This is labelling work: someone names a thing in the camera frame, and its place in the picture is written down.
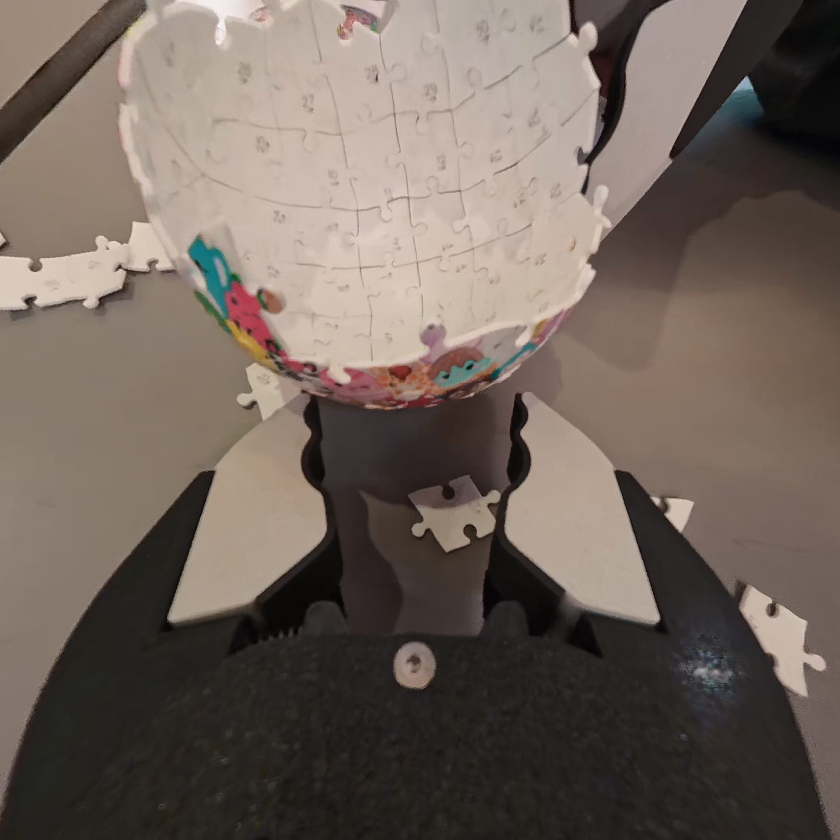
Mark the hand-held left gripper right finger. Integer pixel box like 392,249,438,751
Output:
489,392,662,627

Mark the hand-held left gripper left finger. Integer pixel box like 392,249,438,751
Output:
166,397,345,631

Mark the colourful puzzle ball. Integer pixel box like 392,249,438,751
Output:
118,0,614,411

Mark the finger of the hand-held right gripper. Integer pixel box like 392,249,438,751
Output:
570,0,752,219

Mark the white joined puzzle piece pair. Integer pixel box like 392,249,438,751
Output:
29,236,130,313

